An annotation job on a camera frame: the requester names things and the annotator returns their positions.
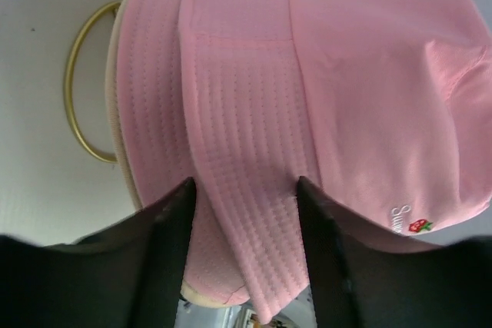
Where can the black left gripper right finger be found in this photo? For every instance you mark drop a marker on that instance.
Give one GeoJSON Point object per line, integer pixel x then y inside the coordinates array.
{"type": "Point", "coordinates": [362, 275]}

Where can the gold wire hat stand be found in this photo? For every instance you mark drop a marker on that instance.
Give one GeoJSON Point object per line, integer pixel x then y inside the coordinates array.
{"type": "Point", "coordinates": [70, 83]}

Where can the pink bucket hat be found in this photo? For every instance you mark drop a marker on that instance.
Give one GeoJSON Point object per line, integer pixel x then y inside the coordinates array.
{"type": "Point", "coordinates": [385, 104]}
{"type": "Point", "coordinates": [153, 113]}

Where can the beige bucket hat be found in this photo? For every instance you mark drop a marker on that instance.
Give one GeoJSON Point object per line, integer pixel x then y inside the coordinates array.
{"type": "Point", "coordinates": [119, 132]}

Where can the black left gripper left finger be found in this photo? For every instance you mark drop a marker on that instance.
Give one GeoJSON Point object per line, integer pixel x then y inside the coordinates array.
{"type": "Point", "coordinates": [127, 275]}

